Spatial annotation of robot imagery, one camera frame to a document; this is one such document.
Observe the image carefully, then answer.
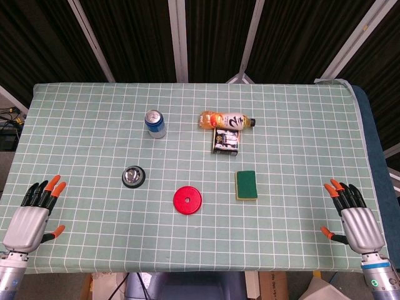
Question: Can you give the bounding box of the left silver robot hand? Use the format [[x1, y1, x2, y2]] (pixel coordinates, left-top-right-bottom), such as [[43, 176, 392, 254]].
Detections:
[[2, 174, 68, 253]]

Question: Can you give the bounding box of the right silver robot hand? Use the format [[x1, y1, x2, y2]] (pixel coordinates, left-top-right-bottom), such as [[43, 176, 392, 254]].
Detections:
[[321, 178, 386, 254]]

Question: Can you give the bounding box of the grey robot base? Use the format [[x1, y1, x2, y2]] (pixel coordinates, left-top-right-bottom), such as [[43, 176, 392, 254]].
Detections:
[[124, 271, 248, 300]]

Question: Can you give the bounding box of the shiny metal dome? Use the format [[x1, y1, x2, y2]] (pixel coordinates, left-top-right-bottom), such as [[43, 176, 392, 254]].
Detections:
[[121, 166, 147, 189]]

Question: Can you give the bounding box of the green grid tablecloth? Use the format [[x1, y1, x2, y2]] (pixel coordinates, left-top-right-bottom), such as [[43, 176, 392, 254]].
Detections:
[[0, 82, 391, 275]]

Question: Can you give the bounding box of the white paper sheet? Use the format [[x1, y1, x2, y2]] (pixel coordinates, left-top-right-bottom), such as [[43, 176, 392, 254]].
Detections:
[[299, 274, 363, 300]]

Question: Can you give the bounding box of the blue table pad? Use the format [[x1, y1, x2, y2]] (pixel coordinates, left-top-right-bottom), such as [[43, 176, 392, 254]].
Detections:
[[351, 84, 400, 268]]

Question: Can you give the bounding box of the brown cardboard box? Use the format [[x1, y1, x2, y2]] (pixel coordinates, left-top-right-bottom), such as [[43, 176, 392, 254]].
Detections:
[[244, 271, 290, 300]]

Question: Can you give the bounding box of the green yellow sponge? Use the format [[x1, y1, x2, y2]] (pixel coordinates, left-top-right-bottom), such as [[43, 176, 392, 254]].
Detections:
[[234, 170, 259, 201]]

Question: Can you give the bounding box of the black printed carton box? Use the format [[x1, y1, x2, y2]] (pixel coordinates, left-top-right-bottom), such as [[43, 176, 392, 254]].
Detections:
[[212, 127, 241, 156]]

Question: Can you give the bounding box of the red disc with hole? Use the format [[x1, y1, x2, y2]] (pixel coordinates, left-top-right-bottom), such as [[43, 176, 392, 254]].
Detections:
[[173, 186, 203, 215]]

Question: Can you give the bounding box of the blue soda can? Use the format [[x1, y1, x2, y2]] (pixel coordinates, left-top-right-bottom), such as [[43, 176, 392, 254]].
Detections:
[[144, 109, 167, 139]]

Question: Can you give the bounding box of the orange drink bottle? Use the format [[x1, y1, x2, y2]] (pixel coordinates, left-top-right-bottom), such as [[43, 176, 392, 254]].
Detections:
[[199, 111, 257, 130]]

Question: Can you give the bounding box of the black cable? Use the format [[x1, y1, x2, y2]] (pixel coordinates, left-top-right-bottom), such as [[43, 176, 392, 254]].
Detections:
[[106, 272, 131, 300]]

